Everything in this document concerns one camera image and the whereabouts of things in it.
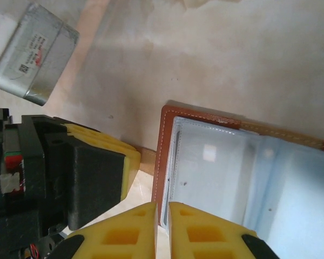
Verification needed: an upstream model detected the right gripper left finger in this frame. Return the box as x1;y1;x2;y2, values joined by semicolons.
43;202;159;259

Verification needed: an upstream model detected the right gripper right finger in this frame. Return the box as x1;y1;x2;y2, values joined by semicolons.
169;202;281;259

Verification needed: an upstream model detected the brown leather card holder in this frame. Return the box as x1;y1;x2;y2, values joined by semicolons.
136;99;324;259

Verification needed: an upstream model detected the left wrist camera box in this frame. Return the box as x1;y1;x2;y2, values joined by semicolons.
0;2;80;106

